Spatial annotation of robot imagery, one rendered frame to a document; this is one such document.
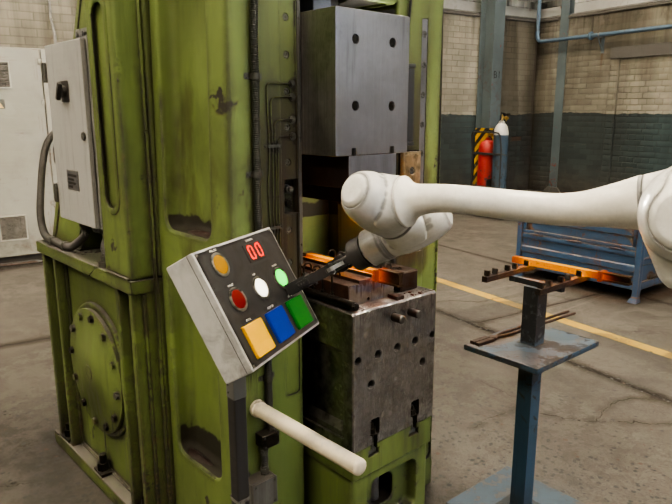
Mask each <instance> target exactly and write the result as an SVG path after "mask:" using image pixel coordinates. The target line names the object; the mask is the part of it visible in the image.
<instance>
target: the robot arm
mask: <svg viewBox="0 0 672 504"><path fill-rule="evenodd" d="M341 205H342V207H343V209H344V211H345V213H346V214H347V215H348V217H349V218H350V219H351V220H352V221H353V222H355V223H356V224H357V225H359V226H360V227H362V228H363V229H364V230H362V231H361V232H360V233H359V236H358V237H356V238H354V239H352V240H350V241H348V242H347V243H346V245H345V251H346V252H343V253H342V254H339V255H338V256H336V257H335V258H334V259H333V260H331V261H329V262H327V264H326V265H325V266H323V267H321V268H319V269H316V270H315V271H314V272H311V273H310V274H309V273H307V272H305V273H303V274H304V276H302V277H300V278H298V279H296V280H294V281H292V282H290V283H288V284H286V285H284V286H285V289H286V291H287V293H288V294H289V296H292V295H294V294H296V293H298V292H300V291H302V290H304V289H306V288H308V287H310V286H311V285H313V284H314V283H315V285H317V284H319V283H318V281H320V280H322V279H324V278H326V277H328V276H330V275H335V274H337V273H339V272H344V271H346V270H348V269H349V268H351V267H353V266H354V268H355V269H357V270H359V271H362V270H364V269H366V268H368V267H370V266H372V265H375V266H378V265H379V264H381V263H384V262H387V261H389V260H391V259H394V258H396V257H398V256H400V255H404V254H410V253H412V252H415V251H417V250H420V249H422V248H424V247H426V246H428V245H430V244H431V243H433V242H435V241H436V240H438V239H439V238H440V237H442V236H443V235H444V234H445V233H447V232H448V231H449V230H450V228H451V227H452V225H453V215H452V213H459V214H468V215H475V216H483V217H490V218H497V219H505V220H512V221H520V222H527V223H535V224H545V225H558V226H583V227H607V228H622V229H632V230H639V231H640V233H641V236H642V239H643V242H644V244H645V246H646V248H647V251H648V253H649V255H650V258H651V260H652V263H653V266H654V268H655V271H656V273H657V276H658V277H659V279H660V280H661V281H662V282H663V283H664V284H665V285H666V286H667V287H668V288H671V289H672V166H671V167H669V168H668V169H665V170H661V171H657V172H653V173H648V174H644V175H639V176H635V177H632V178H629V179H626V180H622V181H619V182H616V183H612V184H609V185H605V186H602V187H598V188H594V189H590V190H586V191H580V192H572V193H543V192H531V191H520V190H509V189H499V188H488V187H477V186H466V185H454V184H417V183H414V182H413V181H412V180H411V179H410V178H409V177H408V176H399V175H390V174H385V173H380V174H379V173H377V172H374V171H360V172H356V173H354V174H352V175H351V176H350V177H349V178H348V179H347V180H346V181H345V183H344V185H343V187H342V190H341Z"/></svg>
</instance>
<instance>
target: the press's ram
mask: <svg viewBox="0 0 672 504"><path fill-rule="evenodd" d="M409 33H410V17H409V16H402V15H395V14H389V13H382V12H375V11H369V10H362V9H355V8H348V7H342V6H331V7H325V8H320V9H315V10H309V11H304V12H300V60H301V65H300V66H301V138H302V154H304V155H317V156H331V157H342V156H351V155H353V156H358V155H374V154H389V153H405V152H407V122H408V77H409Z"/></svg>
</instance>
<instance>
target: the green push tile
mask: <svg viewBox="0 0 672 504"><path fill-rule="evenodd" d="M284 303H285V305H286V307H287V308H288V310H289V312H290V314H291V316H292V318H293V320H294V322H295V324H296V326H297V328H298V330H300V329H302V328H303V327H305V326H306V325H308V324H309V323H310V322H312V321H313V320H314V319H313V317H312V315H311V313H310V312H309V310H308V308H307V306H306V304H305V302H304V300H303V298H302V296H301V294H299V295H297V296H295V297H293V298H291V299H290V300H288V301H286V302H284Z"/></svg>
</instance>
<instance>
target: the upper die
mask: <svg viewBox="0 0 672 504"><path fill-rule="evenodd" d="M360 171H374V172H377V173H379V174H380V173H385V174H390V175H396V153H389V154H374V155H358V156H353V155H351V156H342V157H331V156H317V155H304V154H302V184H310V185H318V186H326V187H334V188H342V187H343V185H344V183H345V181H346V180H347V179H348V178H349V177H350V176H351V175H352V174H354V173H356V172H360Z"/></svg>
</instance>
